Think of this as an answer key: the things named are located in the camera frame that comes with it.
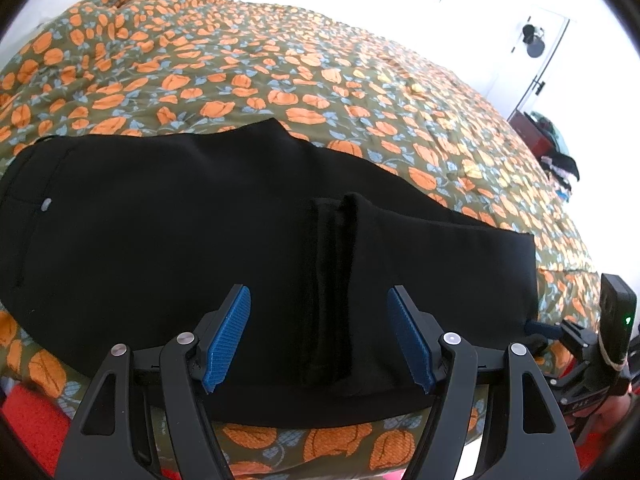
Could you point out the pile of clothes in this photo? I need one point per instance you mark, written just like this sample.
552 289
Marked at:
562 160

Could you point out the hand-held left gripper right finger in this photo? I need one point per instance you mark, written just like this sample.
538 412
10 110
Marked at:
410 340

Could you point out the black hanging object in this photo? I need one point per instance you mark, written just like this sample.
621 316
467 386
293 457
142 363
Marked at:
533 42

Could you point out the black pants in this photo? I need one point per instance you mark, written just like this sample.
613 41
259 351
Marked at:
200 220

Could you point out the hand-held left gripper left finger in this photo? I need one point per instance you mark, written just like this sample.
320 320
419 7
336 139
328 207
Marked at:
227 340

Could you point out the red cloth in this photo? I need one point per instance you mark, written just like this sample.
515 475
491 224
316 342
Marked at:
30 425

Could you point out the orange floral print blanket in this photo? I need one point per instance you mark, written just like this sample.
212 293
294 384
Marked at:
250 60

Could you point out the white door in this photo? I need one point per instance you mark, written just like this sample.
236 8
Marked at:
550 70

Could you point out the red-brown wooden furniture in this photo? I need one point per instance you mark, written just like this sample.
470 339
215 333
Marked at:
530 132

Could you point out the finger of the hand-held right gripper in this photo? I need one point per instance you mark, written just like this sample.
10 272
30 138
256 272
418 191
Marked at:
545 330

